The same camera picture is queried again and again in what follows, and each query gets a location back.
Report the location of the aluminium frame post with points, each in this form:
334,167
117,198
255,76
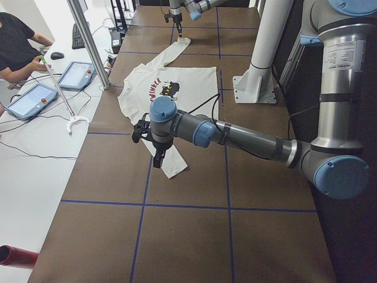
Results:
89,42

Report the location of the black power adapter box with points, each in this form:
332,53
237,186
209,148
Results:
116,41

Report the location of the far blue teach pendant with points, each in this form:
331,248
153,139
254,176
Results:
77,76

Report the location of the blue teach pendant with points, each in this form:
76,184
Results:
77,76
31,103

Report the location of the black computer mouse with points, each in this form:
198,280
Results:
56,55

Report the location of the white camera mast with base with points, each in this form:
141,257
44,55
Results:
256,84

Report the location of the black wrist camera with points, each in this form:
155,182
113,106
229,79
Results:
142,130
168,16

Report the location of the black keyboard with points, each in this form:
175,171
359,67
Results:
77,39

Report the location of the person in black shirt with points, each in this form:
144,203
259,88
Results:
19,59

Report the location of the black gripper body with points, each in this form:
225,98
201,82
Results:
161,146
177,19

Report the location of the white reacher grabber stick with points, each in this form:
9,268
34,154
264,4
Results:
74,118

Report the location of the near blue teach pendant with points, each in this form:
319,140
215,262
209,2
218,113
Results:
31,103

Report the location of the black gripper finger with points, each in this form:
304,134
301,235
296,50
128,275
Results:
178,29
160,157
156,162

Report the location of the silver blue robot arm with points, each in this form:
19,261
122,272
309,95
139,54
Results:
194,9
332,161

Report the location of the red cylinder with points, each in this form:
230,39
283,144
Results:
17,257

